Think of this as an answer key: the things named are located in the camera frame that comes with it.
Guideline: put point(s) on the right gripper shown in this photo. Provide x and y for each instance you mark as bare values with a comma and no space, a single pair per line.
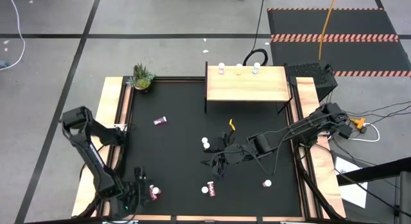
234,155

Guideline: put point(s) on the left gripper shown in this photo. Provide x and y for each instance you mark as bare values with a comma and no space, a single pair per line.
133,195

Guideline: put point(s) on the red medicine bottle white cap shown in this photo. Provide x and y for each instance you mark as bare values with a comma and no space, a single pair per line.
150,194
156,190
211,189

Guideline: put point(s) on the yellow medicine bottle white cap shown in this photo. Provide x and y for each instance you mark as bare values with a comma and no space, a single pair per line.
206,146
238,67
205,189

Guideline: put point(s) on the blue medicine bottle white cap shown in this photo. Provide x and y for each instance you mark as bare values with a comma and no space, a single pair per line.
256,66
204,140

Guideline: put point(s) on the pink medicine bottle white cap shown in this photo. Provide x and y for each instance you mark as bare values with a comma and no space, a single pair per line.
221,66
267,183
160,121

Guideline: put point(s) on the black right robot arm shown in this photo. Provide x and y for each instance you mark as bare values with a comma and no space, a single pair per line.
289,131

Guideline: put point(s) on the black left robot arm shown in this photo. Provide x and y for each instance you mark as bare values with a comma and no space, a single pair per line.
91,158

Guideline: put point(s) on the wooden shelf black legs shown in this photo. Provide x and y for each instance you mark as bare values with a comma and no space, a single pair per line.
247,86

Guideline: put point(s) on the yellow tag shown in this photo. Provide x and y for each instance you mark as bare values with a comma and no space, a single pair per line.
232,124

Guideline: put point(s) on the light wooden side board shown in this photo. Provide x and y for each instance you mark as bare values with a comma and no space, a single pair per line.
308,92
107,95

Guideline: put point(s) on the potted succulent plant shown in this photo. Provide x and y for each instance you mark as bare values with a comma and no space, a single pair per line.
141,79

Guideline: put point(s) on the black perforated computer case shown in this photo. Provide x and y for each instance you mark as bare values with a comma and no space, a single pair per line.
311,74

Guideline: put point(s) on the white paper sheet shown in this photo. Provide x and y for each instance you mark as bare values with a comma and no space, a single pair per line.
351,188

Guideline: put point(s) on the black beam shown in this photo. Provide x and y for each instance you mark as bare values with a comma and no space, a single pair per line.
379,169

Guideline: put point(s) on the black hazard-striped floor mat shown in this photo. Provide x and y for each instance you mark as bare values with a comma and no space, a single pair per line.
353,22

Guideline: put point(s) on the black diagonal frame strut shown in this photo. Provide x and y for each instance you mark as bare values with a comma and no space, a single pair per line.
96,204
313,192

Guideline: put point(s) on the black aluminium table frame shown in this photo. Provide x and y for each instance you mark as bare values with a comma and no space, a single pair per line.
180,78

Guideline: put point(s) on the grey post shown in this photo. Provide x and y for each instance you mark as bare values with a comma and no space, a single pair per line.
405,198

